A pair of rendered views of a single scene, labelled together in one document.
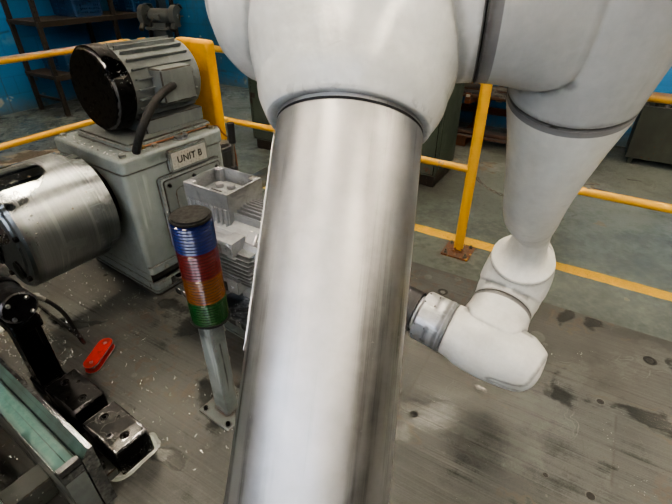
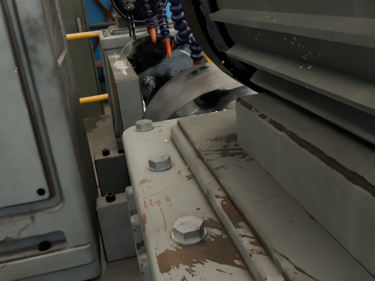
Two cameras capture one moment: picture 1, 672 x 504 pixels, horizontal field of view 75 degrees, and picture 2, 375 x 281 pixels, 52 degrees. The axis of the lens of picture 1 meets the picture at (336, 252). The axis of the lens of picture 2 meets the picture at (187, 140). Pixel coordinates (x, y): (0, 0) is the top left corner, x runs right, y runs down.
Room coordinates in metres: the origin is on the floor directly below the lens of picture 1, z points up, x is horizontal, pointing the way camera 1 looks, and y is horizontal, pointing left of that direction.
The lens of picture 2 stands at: (0.07, 1.39, 1.27)
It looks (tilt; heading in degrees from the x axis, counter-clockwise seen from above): 21 degrees down; 314
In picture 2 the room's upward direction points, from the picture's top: 6 degrees counter-clockwise
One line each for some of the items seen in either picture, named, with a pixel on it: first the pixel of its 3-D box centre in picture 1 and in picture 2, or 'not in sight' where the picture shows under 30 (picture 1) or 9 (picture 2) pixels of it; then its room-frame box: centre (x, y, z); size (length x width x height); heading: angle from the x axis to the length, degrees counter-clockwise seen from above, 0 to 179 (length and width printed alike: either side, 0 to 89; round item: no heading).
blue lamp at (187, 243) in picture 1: (193, 232); not in sight; (0.54, 0.20, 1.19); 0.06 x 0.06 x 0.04
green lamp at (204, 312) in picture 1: (208, 305); not in sight; (0.54, 0.20, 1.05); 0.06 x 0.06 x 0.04
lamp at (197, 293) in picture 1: (203, 282); not in sight; (0.54, 0.20, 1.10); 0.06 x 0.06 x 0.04
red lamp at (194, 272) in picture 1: (198, 258); not in sight; (0.54, 0.20, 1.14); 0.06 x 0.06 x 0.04
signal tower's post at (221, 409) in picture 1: (212, 325); not in sight; (0.54, 0.20, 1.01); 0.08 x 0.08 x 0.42; 55
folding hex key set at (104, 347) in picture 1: (99, 355); not in sight; (0.67, 0.51, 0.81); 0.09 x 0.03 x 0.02; 176
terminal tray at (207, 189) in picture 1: (224, 195); not in sight; (0.83, 0.23, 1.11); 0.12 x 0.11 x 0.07; 58
